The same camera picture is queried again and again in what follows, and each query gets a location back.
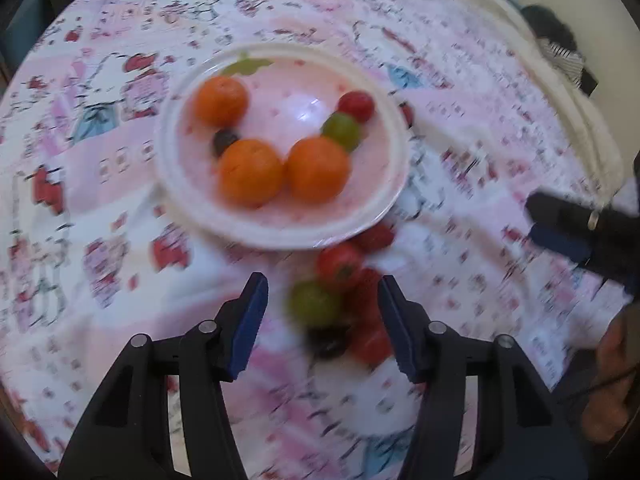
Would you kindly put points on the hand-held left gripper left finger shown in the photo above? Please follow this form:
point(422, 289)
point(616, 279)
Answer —
point(247, 330)

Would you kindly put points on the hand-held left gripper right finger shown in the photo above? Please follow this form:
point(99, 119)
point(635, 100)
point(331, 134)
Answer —
point(400, 330)

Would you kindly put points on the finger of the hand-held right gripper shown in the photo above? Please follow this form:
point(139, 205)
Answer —
point(560, 212)
point(555, 241)

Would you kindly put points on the red cherry tomato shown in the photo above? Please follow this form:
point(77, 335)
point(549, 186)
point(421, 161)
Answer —
point(367, 292)
point(356, 104)
point(376, 236)
point(371, 344)
point(340, 264)

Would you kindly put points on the green cherry tomato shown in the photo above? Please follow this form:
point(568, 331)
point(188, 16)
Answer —
point(342, 130)
point(312, 302)

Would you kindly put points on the dark purple tomato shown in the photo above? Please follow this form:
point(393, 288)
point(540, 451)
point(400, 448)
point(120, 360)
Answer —
point(327, 341)

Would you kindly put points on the pink strawberry print bowl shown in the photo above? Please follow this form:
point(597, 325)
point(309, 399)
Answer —
point(300, 222)

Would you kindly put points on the orange mandarin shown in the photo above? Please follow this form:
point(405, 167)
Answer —
point(251, 172)
point(318, 170)
point(221, 101)

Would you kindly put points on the person's right hand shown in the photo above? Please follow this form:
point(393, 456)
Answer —
point(617, 375)

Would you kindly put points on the cream floral quilt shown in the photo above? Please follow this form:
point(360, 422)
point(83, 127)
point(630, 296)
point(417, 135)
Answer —
point(550, 95)

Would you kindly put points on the striped cloth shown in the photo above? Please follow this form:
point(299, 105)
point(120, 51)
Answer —
point(567, 62)

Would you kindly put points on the pink cat print blanket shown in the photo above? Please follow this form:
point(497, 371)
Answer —
point(125, 200)

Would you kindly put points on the dark cloth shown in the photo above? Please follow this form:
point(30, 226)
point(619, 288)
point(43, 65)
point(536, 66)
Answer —
point(545, 25)

